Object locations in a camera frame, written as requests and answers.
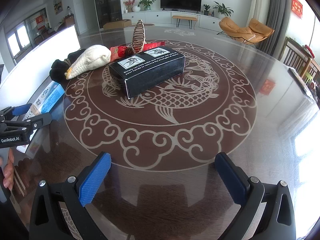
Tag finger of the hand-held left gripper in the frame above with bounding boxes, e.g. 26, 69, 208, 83
0, 112, 52, 131
0, 104, 33, 120

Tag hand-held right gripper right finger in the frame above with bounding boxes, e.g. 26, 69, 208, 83
214, 152, 297, 240

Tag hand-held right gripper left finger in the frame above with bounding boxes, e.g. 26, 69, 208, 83
29, 152, 112, 240

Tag blue white medicine box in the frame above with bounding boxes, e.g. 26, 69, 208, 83
16, 81, 66, 153

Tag black knit glove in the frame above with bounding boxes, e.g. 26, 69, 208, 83
49, 51, 87, 83

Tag cream knitted pouch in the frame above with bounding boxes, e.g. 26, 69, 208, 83
65, 44, 112, 80

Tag red candy-shaped packet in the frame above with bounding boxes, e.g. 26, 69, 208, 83
110, 41, 167, 62

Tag black box white pictures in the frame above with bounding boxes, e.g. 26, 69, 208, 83
109, 46, 186, 99

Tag person's left hand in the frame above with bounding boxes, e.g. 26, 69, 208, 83
0, 149, 15, 189

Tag red paper card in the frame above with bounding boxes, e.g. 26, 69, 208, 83
260, 79, 275, 94

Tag brown cardboard box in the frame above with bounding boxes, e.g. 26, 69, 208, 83
103, 19, 132, 30

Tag dark glass display cabinet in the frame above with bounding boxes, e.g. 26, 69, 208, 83
92, 0, 123, 29

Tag red flower arrangement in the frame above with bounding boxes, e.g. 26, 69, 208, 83
123, 0, 137, 13

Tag orange lounge chair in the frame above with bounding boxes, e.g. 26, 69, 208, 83
217, 17, 275, 47

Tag green potted plant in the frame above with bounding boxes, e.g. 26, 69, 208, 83
137, 0, 156, 11

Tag white television cabinet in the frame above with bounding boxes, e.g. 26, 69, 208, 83
122, 9, 227, 27

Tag wooden bench black legs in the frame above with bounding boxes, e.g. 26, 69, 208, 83
172, 15, 198, 29

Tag large leafy potted plant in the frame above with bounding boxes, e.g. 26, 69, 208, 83
212, 1, 234, 19

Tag grey curtain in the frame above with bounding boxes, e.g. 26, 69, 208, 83
265, 0, 294, 55

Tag white embroidered cloth cover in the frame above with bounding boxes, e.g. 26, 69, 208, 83
246, 0, 272, 28

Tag red wall hanging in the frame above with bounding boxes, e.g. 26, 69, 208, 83
291, 0, 303, 19

